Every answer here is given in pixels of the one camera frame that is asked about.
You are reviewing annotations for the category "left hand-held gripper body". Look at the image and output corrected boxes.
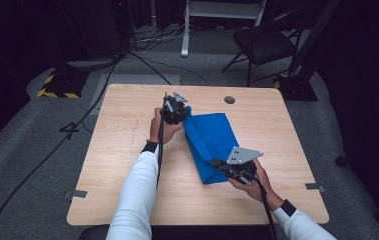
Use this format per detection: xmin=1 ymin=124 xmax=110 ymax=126
xmin=161 ymin=91 xmax=190 ymax=126

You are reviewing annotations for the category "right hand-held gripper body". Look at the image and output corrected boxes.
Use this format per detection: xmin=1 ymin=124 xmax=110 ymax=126
xmin=225 ymin=146 xmax=264 ymax=186

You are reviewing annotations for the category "blue cloth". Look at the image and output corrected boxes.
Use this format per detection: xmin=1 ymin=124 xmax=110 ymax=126
xmin=182 ymin=105 xmax=242 ymax=186

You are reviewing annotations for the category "person's left hand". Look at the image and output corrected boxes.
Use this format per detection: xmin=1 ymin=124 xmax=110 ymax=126
xmin=149 ymin=107 xmax=184 ymax=145

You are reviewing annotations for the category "person's right hand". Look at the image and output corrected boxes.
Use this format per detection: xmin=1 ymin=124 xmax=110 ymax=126
xmin=228 ymin=159 xmax=285 ymax=212

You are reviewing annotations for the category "white metal stand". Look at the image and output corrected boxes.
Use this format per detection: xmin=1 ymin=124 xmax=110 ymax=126
xmin=180 ymin=0 xmax=267 ymax=58

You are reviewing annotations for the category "grey tape piece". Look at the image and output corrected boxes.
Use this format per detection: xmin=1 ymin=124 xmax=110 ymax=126
xmin=64 ymin=189 xmax=88 ymax=200
xmin=304 ymin=182 xmax=327 ymax=193

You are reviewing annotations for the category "black stand with striped base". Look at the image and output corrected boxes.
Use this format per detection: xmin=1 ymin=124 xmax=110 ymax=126
xmin=273 ymin=0 xmax=342 ymax=102

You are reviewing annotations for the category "black folding chair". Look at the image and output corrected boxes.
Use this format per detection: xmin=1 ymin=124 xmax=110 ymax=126
xmin=221 ymin=9 xmax=307 ymax=88

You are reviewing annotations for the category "black equipment cabinet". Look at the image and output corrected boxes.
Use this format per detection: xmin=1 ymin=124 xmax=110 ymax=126
xmin=66 ymin=0 xmax=132 ymax=62

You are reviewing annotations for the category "black yellow striped base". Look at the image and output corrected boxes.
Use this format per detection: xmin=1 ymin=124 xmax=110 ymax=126
xmin=36 ymin=68 xmax=90 ymax=100

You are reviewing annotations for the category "left hand-held gripper black cable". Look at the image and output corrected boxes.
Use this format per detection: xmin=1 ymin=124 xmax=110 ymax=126
xmin=155 ymin=92 xmax=169 ymax=190

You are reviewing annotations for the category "hand-held gripper black cable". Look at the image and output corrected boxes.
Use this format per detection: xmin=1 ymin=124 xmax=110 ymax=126
xmin=155 ymin=92 xmax=169 ymax=190
xmin=250 ymin=174 xmax=278 ymax=240

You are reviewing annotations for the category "right hand-held gripper black cable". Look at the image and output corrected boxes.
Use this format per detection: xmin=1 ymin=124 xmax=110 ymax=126
xmin=250 ymin=174 xmax=278 ymax=240

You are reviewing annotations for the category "bundle of floor cables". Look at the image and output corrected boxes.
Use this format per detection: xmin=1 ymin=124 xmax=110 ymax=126
xmin=130 ymin=18 xmax=193 ymax=52

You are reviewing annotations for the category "long black floor cable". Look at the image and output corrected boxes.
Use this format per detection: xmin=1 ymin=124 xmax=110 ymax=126
xmin=0 ymin=56 xmax=122 ymax=240

